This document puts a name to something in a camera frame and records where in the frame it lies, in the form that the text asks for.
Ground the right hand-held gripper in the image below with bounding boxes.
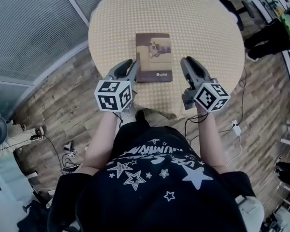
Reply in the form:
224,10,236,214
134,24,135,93
180,57,231,113

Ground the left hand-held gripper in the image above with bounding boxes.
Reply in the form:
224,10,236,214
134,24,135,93
94,58,139,114

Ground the brown cover book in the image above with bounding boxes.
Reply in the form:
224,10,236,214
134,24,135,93
135,32,174,83

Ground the person's right forearm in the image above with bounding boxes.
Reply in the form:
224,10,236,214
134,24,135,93
195,106,229,175

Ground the person's left forearm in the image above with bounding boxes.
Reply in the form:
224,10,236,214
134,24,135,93
83,110,118,176

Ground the person's black shoe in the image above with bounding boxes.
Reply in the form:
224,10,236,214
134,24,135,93
134,110,148,124

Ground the yellow checked tablecloth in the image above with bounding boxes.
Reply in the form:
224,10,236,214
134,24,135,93
88,0,246,119

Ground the white power adapter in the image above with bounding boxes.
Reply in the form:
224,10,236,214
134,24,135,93
231,120,242,136

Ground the small grey white device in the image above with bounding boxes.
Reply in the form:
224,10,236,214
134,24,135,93
62,141,78,159

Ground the person's black star shirt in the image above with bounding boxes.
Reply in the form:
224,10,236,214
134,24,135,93
47,121,257,232

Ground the grey hip pouch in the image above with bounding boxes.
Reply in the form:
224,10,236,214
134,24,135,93
234,194,265,230

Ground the black floor cable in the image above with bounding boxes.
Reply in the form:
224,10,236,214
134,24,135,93
218,68,247,133

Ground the white adapter cable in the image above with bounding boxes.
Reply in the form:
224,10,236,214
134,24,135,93
226,134,244,166

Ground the thin black cable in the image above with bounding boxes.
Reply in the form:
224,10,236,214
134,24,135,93
42,134,71,169

